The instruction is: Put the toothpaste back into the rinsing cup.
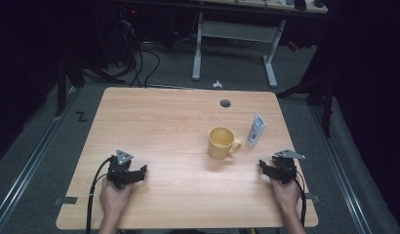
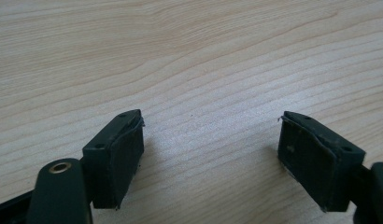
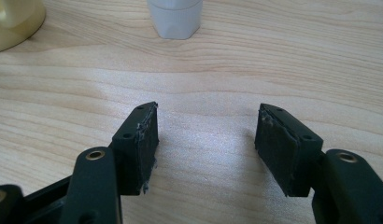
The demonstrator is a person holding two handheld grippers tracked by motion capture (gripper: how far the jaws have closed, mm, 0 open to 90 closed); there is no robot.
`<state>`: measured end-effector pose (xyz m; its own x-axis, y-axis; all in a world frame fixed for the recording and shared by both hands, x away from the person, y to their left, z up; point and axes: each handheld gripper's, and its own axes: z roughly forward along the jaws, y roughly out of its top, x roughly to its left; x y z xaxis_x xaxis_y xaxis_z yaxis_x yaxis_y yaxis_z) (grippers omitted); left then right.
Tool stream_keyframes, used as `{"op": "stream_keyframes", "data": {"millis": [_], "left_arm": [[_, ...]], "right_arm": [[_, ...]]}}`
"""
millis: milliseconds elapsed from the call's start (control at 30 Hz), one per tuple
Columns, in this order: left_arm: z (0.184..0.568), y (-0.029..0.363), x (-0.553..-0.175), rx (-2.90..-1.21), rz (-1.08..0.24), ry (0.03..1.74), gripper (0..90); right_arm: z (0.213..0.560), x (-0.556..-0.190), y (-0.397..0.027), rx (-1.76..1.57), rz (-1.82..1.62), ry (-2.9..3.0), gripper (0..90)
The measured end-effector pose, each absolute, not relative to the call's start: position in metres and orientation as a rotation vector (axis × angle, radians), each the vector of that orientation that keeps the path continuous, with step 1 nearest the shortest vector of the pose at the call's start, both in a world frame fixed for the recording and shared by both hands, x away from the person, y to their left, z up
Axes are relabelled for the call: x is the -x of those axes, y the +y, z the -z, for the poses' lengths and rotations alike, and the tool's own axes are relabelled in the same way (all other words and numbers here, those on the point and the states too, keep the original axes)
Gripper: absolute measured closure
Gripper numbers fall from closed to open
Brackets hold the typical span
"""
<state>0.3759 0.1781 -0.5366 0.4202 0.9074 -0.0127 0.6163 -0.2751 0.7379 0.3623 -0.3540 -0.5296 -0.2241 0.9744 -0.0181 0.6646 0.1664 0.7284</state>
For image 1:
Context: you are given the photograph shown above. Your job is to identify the yellow cup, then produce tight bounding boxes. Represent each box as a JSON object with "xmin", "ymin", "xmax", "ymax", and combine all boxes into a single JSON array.
[{"xmin": 207, "ymin": 126, "xmax": 243, "ymax": 161}]

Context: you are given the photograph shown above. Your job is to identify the hand-held gripper black cable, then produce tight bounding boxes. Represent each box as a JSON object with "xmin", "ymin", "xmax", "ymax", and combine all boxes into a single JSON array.
[
  {"xmin": 85, "ymin": 157, "xmax": 113, "ymax": 234},
  {"xmin": 293, "ymin": 169, "xmax": 308, "ymax": 228}
]

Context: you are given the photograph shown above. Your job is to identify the black floor cables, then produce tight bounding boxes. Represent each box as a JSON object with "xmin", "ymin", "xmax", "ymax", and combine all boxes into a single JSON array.
[{"xmin": 121, "ymin": 19, "xmax": 162, "ymax": 89}]

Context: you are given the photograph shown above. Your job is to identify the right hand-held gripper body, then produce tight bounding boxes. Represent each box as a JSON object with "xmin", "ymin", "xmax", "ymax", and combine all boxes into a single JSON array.
[{"xmin": 270, "ymin": 148, "xmax": 306, "ymax": 186}]

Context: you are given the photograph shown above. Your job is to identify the left hand-held gripper black cable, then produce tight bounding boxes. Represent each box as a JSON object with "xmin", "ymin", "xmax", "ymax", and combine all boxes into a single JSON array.
[{"xmin": 85, "ymin": 157, "xmax": 113, "ymax": 234}]

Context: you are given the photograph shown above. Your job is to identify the metal floor rail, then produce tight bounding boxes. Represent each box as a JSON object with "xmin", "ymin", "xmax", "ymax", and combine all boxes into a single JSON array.
[
  {"xmin": 308, "ymin": 105, "xmax": 374, "ymax": 234},
  {"xmin": 0, "ymin": 87, "xmax": 79, "ymax": 228}
]

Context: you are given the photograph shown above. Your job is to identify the white-framed desk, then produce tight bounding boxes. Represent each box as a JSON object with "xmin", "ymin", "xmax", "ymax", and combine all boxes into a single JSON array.
[{"xmin": 190, "ymin": 0, "xmax": 329, "ymax": 89}]

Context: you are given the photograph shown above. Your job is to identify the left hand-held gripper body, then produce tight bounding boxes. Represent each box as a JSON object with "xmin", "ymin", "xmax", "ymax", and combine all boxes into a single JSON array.
[{"xmin": 106, "ymin": 149, "xmax": 138, "ymax": 190}]

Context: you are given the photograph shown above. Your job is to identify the white squeeze tube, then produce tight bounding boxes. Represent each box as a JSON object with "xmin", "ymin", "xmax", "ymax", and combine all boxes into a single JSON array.
[{"xmin": 245, "ymin": 112, "xmax": 267, "ymax": 148}]

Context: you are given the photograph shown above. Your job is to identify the black metal stand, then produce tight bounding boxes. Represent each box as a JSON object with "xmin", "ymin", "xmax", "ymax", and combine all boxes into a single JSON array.
[
  {"xmin": 54, "ymin": 54, "xmax": 126, "ymax": 118},
  {"xmin": 275, "ymin": 72, "xmax": 337, "ymax": 138}
]

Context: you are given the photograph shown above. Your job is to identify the person's left hand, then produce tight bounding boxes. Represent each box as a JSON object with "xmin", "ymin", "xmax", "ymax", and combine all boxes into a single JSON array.
[{"xmin": 99, "ymin": 176, "xmax": 135, "ymax": 222}]

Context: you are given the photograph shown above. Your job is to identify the right hand-held gripper black cable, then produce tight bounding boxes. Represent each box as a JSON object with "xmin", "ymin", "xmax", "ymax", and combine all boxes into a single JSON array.
[{"xmin": 293, "ymin": 169, "xmax": 308, "ymax": 228}]

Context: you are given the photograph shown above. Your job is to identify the person's right hand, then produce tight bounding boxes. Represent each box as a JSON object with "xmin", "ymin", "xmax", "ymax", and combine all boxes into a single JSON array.
[{"xmin": 269, "ymin": 175, "xmax": 302, "ymax": 213}]

